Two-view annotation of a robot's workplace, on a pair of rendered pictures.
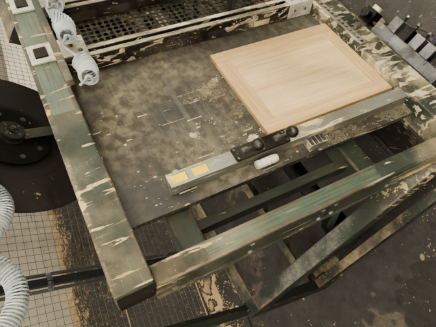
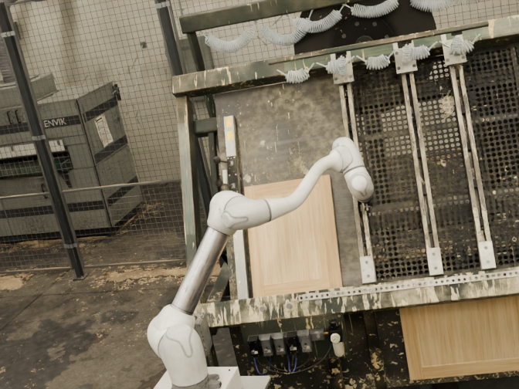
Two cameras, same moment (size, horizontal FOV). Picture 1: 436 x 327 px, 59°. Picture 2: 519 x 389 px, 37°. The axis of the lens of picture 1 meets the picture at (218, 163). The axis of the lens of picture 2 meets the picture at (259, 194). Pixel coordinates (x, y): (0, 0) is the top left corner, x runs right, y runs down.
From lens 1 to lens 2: 3.52 m
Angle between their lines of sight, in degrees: 54
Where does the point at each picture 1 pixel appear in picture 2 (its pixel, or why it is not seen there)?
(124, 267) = (182, 82)
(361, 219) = (219, 281)
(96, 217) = (211, 74)
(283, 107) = not seen: hidden behind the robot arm
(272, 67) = (303, 217)
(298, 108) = not seen: hidden behind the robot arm
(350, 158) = not seen: hidden behind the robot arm
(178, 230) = (209, 120)
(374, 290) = (230, 356)
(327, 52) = (305, 268)
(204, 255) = (181, 121)
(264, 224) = (184, 156)
